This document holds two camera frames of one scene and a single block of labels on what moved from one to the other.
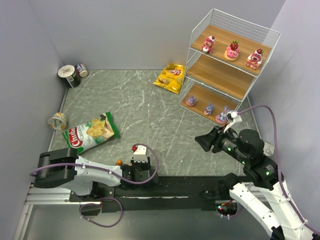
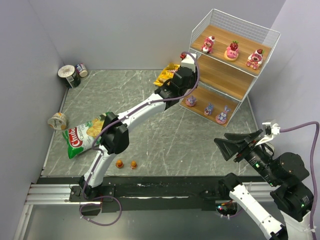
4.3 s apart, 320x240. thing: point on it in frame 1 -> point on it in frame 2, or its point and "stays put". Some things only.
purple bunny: x=222 y=118 stays put
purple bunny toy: x=208 y=111 stays put
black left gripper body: x=141 y=166 -> x=185 y=72
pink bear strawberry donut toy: x=232 y=53 stays put
